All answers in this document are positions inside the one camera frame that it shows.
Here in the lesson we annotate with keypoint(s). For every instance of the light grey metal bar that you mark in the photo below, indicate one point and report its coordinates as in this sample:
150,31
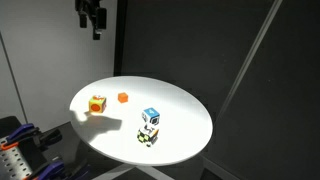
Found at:
245,63

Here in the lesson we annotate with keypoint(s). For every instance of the white table base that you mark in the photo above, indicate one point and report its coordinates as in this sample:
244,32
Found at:
146,170

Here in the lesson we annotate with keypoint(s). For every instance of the black yellow white cube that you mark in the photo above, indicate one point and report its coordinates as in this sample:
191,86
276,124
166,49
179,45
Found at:
147,135

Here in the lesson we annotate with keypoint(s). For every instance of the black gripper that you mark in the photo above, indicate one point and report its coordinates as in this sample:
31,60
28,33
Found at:
100,16

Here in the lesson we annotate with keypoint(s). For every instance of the perforated metal plate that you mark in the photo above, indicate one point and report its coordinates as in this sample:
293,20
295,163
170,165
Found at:
13,163

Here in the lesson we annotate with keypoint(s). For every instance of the black vertical post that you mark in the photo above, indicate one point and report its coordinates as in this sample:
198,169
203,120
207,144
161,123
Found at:
120,33

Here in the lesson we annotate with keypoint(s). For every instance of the purple spring clamp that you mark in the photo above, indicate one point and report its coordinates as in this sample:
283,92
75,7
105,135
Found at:
23,131
53,168

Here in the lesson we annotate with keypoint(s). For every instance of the block with blue face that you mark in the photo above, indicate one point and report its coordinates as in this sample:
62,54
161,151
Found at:
150,116

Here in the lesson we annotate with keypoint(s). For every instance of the black workbench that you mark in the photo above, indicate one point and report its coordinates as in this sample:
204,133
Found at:
71,143

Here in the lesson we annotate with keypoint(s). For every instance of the small orange cube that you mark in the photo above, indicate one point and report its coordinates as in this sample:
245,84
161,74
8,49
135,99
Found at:
123,97

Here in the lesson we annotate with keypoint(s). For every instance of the block with orange circle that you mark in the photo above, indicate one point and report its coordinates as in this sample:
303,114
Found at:
97,104

